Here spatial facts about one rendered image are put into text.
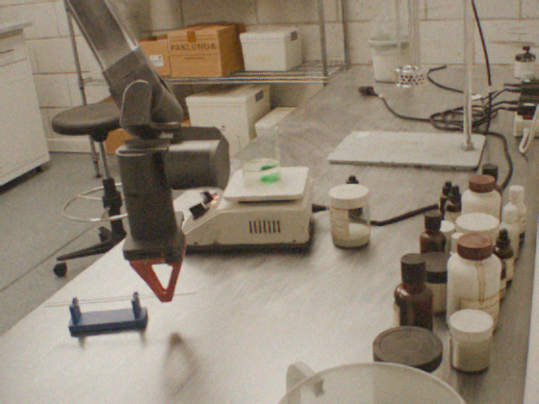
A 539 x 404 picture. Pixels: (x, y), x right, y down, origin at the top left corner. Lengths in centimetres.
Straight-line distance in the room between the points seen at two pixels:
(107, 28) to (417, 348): 53
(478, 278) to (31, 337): 55
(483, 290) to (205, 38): 271
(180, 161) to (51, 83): 378
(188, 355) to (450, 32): 279
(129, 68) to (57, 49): 361
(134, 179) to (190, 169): 7
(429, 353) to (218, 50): 278
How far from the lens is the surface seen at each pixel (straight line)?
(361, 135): 149
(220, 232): 100
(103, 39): 86
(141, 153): 76
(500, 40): 338
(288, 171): 106
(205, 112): 344
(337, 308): 85
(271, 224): 98
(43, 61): 450
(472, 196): 96
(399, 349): 64
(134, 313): 86
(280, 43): 328
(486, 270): 75
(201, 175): 73
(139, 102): 77
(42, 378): 81
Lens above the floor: 119
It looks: 22 degrees down
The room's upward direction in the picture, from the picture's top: 6 degrees counter-clockwise
